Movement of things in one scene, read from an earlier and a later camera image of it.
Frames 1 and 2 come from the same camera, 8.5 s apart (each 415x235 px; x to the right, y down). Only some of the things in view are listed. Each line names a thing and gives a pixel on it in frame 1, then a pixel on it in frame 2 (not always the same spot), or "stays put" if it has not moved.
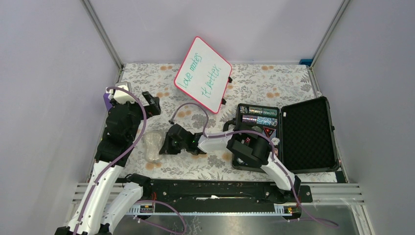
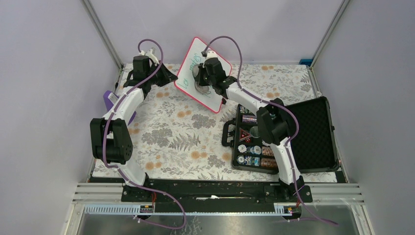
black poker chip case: [301, 132] stays put
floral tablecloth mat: [247, 84] stays put
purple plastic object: [108, 104] stays put
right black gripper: [168, 149] -> [201, 70]
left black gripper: [153, 108] -> [168, 76]
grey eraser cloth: [152, 141] -> [201, 89]
